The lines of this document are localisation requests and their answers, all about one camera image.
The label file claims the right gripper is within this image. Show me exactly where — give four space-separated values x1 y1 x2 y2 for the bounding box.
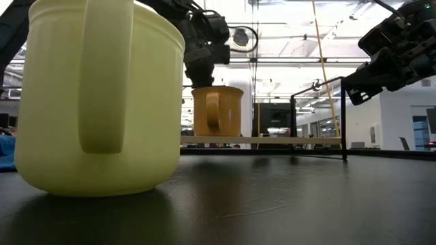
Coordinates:
342 0 436 106

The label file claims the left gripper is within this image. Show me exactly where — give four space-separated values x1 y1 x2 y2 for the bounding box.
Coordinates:
183 16 232 88

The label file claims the orange speckled mug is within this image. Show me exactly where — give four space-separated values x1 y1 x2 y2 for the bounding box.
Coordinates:
191 86 245 137

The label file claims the pale yellow mug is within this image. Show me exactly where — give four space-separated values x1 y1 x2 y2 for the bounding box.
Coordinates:
14 0 187 198

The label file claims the wooden shelf with black legs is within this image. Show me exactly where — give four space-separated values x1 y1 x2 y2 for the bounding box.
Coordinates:
180 76 348 161

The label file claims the ceiling light strip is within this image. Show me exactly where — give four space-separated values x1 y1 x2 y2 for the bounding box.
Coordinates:
230 57 371 64

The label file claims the black monitor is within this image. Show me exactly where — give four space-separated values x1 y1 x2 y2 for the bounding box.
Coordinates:
253 103 292 129

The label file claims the blue cloth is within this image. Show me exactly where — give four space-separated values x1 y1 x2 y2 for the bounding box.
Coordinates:
0 135 17 173

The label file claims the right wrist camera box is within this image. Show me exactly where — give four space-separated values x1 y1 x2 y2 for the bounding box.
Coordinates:
358 26 392 57

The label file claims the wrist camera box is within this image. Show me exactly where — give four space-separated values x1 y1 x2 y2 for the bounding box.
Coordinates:
200 10 231 44
358 26 392 57

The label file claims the yellow cable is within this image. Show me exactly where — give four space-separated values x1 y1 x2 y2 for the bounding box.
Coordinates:
311 0 341 139

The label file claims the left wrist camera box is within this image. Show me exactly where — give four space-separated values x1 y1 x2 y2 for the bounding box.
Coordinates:
200 10 231 44

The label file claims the white wall box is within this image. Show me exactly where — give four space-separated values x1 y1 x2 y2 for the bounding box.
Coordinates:
369 124 382 146

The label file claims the black ceiling cable reel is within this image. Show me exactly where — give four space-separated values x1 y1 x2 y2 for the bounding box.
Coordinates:
232 29 250 48

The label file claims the black table frame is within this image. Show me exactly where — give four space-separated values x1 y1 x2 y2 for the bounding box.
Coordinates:
180 148 436 161

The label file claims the dark wall screen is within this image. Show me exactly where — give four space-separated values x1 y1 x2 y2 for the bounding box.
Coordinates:
426 108 436 134

